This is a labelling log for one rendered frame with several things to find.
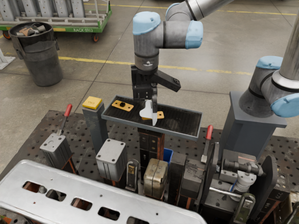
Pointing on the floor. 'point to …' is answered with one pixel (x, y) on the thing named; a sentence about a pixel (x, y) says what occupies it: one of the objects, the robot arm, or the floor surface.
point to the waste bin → (38, 51)
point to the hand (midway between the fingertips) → (153, 112)
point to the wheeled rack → (67, 22)
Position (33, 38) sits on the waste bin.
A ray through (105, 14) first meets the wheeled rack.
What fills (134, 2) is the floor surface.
